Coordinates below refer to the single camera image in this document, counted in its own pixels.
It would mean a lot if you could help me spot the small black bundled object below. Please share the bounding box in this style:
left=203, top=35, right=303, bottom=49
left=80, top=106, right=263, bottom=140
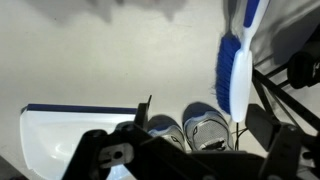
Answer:
left=287, top=49, right=320, bottom=90

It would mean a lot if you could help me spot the grey mesh sneaker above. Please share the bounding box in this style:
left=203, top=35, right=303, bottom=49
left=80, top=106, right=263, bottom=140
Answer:
left=181, top=101, right=235, bottom=152
left=146, top=114, right=187, bottom=153

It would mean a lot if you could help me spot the black wire rack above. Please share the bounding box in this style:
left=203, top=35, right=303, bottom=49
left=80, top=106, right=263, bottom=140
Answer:
left=251, top=61, right=320, bottom=134

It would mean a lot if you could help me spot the white plastic dustpan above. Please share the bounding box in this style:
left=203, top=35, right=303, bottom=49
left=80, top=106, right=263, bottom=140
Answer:
left=18, top=103, right=140, bottom=180

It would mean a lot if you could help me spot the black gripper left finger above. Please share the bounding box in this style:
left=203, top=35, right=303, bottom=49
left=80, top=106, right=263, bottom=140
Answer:
left=114, top=95, right=201, bottom=180

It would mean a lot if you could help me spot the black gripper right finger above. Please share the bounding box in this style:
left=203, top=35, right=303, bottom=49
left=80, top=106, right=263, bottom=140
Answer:
left=246, top=103, right=303, bottom=180

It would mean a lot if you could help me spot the blue white hand brush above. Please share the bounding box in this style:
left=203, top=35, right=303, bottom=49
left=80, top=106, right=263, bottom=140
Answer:
left=212, top=0, right=272, bottom=124

